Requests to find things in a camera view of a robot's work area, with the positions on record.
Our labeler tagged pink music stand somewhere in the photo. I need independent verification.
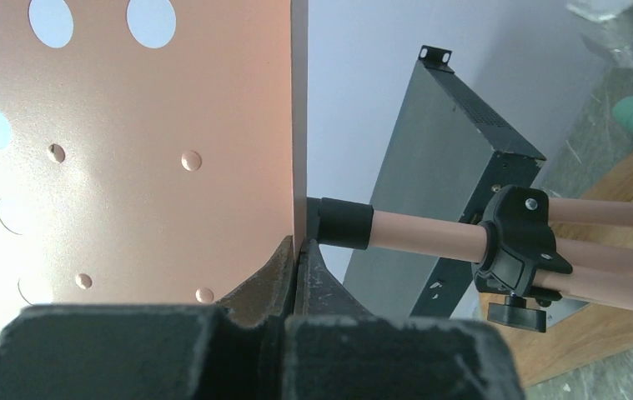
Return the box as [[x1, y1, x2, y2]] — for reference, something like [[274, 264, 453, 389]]
[[0, 0, 633, 370]]

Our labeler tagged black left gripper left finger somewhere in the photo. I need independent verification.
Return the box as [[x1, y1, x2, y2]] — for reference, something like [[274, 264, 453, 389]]
[[0, 237, 294, 399]]

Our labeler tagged metal bracket under unit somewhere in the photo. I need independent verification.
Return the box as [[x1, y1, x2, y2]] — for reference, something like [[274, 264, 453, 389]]
[[542, 297, 588, 329]]

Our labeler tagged dark rack audio unit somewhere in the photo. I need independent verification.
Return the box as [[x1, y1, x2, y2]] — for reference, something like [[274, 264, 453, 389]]
[[344, 46, 545, 318]]

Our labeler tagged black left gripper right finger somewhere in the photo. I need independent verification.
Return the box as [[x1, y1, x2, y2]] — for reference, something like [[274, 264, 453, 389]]
[[283, 241, 525, 399]]

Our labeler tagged wooden board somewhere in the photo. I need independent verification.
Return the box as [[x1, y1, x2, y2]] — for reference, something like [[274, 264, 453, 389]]
[[500, 152, 633, 399]]

